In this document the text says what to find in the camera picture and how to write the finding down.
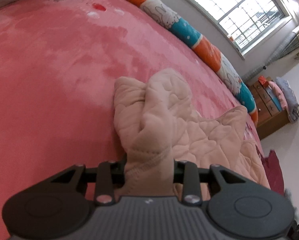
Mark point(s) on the wooden dresser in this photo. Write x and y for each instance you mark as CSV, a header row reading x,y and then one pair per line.
x,y
269,115

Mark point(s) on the folded pink blanket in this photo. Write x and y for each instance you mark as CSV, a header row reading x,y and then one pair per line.
x,y
279,93

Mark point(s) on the dark red cloth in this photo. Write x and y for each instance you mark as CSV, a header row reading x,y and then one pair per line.
x,y
273,172

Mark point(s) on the pink fleece bed blanket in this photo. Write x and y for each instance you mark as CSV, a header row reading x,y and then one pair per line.
x,y
52,80

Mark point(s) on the folded grey blue blanket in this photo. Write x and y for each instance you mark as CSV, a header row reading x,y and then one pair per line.
x,y
290,100

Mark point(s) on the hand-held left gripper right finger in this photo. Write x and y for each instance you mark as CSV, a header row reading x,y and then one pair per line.
x,y
190,180

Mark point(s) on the rolled teal orange bunny quilt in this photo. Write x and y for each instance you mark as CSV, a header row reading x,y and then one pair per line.
x,y
184,27

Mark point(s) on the pink quilted jacket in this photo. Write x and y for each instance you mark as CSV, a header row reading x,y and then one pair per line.
x,y
169,120

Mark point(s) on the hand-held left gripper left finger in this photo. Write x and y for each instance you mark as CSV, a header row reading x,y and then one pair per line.
x,y
105,180

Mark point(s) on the folded teal blanket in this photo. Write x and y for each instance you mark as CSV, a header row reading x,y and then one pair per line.
x,y
274,100

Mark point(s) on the grey checked curtain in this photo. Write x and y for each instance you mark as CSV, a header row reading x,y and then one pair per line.
x,y
272,60

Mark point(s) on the barred window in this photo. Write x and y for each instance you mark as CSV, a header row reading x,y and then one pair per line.
x,y
239,12

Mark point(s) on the red box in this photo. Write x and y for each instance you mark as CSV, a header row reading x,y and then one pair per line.
x,y
264,81

